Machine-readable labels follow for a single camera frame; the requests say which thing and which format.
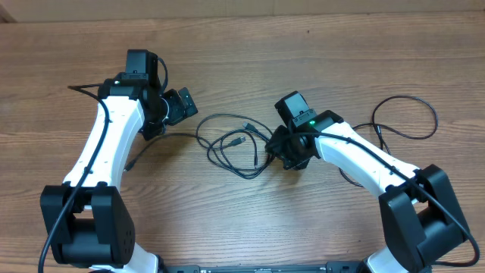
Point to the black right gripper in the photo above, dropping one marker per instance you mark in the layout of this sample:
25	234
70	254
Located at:
275	147

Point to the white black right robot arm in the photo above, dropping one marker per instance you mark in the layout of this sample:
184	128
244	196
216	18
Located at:
421	217

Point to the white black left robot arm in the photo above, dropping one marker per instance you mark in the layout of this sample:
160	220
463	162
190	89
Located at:
87	222

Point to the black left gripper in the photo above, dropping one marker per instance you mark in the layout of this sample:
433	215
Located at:
179	111

